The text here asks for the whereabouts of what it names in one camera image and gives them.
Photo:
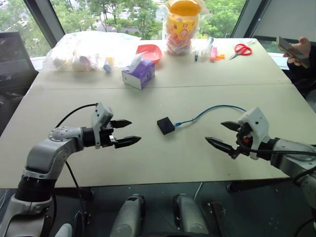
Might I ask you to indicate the grey rounded robot leg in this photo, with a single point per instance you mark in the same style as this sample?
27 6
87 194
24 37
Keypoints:
129 214
190 214

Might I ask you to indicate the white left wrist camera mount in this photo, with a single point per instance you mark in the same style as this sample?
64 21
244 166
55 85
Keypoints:
101 114

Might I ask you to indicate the pink plastic stick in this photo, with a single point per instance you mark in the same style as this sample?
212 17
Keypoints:
213 53

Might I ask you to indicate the yellow candy jar in bag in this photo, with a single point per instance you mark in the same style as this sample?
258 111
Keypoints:
180 27

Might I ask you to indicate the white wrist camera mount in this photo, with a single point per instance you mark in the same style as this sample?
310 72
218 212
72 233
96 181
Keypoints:
259 123
101 114

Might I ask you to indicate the red plastic bowl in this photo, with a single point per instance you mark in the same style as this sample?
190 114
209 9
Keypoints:
151 53

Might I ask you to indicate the person in dark clothes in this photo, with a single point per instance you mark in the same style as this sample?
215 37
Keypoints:
302 76

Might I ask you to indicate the black chair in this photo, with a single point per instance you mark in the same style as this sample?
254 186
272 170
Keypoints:
13 61

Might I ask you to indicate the small black rectangular box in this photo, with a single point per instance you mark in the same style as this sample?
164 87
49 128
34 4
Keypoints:
165 126

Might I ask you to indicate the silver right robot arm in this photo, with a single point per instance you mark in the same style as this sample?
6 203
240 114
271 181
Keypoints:
291 154

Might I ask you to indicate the person's bare hand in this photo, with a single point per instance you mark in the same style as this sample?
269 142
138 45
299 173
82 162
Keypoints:
304 47

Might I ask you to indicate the grey smartphone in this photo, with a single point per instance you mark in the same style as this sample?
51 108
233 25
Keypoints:
286 47

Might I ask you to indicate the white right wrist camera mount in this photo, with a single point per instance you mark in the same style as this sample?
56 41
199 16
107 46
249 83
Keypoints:
259 123

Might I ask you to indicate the purple white tissue box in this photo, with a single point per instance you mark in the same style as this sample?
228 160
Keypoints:
139 74

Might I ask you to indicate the small blue yellow bottle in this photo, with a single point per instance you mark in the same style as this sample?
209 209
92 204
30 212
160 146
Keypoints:
108 65

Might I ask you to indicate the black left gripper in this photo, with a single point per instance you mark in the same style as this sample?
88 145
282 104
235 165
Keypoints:
106 137

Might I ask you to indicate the black table leg bracket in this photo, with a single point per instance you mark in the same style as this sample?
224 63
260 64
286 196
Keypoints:
82 222
218 217

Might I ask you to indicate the blue pen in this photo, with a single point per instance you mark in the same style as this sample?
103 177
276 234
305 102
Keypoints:
196 57

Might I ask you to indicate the orange plastic clip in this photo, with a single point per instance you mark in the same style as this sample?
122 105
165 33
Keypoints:
220 57

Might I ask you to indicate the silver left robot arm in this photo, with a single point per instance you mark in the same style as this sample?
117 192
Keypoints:
43 155

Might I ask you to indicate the clear plastic bag with items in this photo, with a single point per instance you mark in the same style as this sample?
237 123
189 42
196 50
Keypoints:
81 51

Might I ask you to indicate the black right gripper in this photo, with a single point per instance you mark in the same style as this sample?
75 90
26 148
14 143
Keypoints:
244 138

